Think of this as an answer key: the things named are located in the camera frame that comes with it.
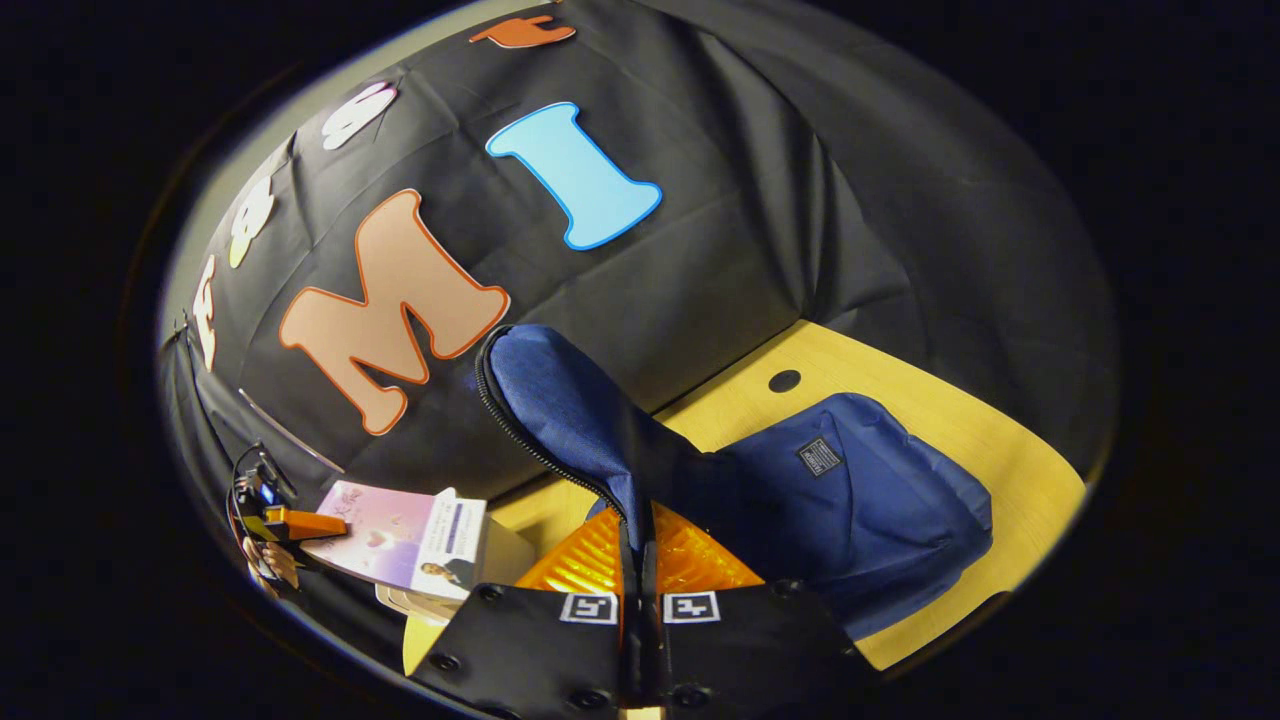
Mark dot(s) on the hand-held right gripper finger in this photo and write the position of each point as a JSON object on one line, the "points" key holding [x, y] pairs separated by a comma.
{"points": [[628, 640], [650, 640]]}

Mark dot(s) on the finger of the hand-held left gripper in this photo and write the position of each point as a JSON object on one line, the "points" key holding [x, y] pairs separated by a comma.
{"points": [[305, 523]]}

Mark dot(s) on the pink cover book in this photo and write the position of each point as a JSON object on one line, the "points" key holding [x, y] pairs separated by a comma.
{"points": [[390, 535]]}

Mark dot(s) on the white bookshelf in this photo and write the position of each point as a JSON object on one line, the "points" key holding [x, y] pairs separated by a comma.
{"points": [[505, 560]]}

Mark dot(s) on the blue schoolbag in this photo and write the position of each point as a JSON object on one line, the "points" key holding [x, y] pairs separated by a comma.
{"points": [[860, 500]]}

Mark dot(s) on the black binder clip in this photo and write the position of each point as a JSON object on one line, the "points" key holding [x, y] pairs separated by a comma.
{"points": [[182, 330]]}

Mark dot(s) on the black backdrop cloth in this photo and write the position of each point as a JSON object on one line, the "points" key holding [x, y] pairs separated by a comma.
{"points": [[720, 260]]}

